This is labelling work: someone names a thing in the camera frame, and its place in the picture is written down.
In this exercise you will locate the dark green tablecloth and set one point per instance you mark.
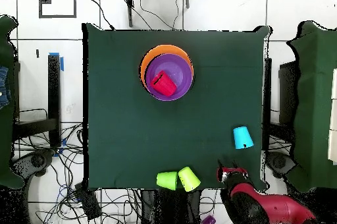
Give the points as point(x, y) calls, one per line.
point(158, 134)

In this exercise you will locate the red plastic cup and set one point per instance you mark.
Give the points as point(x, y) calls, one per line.
point(164, 84)

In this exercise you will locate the blue tape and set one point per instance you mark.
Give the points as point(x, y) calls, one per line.
point(62, 63)

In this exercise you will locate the black metal stand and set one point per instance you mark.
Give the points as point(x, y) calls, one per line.
point(267, 89)
point(54, 89)

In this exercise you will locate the yellow-green plastic cup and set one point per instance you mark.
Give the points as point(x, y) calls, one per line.
point(189, 180)

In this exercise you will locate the green cloth covered table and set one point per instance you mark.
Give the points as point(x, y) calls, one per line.
point(316, 102)
point(5, 129)

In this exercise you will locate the black tripod stand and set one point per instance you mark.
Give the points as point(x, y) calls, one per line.
point(129, 10)

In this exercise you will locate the orange plastic bowl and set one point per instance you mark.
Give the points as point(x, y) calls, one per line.
point(163, 49)

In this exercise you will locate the green plastic cup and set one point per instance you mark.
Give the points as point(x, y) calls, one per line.
point(167, 179)

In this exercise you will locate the white box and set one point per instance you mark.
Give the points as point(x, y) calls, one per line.
point(333, 118)

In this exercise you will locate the blue denim fabric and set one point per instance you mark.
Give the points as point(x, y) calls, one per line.
point(4, 87)

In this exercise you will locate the blue plastic cup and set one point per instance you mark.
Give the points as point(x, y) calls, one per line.
point(242, 138)

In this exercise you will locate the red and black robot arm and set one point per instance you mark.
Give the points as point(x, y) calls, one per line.
point(263, 205)

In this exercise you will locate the black power box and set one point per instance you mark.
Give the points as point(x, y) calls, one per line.
point(88, 203)

